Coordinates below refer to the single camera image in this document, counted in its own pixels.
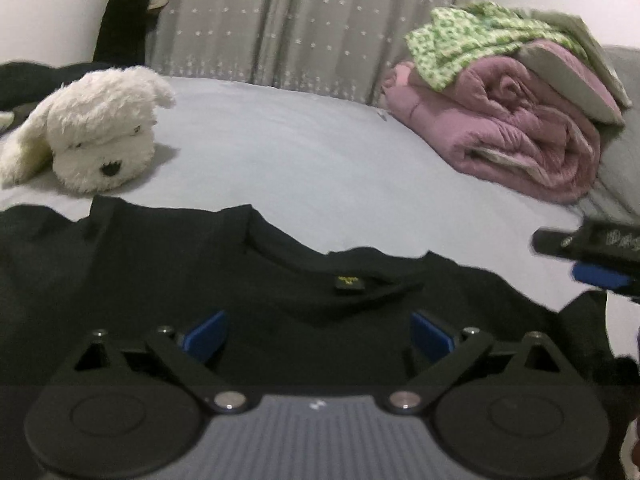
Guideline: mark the white plush dog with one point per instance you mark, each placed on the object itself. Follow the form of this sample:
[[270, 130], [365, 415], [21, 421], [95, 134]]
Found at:
[[95, 130]]

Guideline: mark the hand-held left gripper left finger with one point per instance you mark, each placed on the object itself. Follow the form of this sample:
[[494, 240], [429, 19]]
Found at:
[[207, 334]]

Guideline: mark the white grey pillow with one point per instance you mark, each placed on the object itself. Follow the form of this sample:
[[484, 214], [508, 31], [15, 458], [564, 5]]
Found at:
[[595, 45]]

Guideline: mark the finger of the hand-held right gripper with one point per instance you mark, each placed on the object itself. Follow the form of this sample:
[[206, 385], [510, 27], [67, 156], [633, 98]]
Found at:
[[597, 276]]

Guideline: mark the pink folded quilt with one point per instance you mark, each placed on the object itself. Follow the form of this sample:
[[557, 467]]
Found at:
[[500, 130]]

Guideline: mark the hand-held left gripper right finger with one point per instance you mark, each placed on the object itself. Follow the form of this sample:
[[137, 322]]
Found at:
[[430, 337]]

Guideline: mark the black t-shirt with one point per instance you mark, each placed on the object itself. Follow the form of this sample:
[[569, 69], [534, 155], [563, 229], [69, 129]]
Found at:
[[300, 290]]

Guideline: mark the green patterned cloth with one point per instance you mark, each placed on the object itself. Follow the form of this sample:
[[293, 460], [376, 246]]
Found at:
[[460, 40]]

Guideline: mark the grey star curtain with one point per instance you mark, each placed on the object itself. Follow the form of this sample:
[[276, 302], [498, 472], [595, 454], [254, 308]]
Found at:
[[310, 25]]

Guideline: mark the white cloth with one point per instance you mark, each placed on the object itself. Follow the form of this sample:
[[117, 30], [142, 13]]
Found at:
[[5, 121]]

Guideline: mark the black crumpled garment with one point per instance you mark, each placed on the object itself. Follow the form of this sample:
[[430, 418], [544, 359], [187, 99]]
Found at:
[[35, 82]]

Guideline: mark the black hanging garment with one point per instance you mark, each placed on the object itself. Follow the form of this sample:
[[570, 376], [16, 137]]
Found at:
[[125, 15]]

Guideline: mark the pink grey pillow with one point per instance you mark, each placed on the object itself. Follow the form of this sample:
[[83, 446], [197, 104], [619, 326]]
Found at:
[[575, 85]]

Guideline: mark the grey padded headboard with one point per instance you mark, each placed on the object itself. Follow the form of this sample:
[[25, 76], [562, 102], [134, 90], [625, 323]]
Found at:
[[622, 160]]

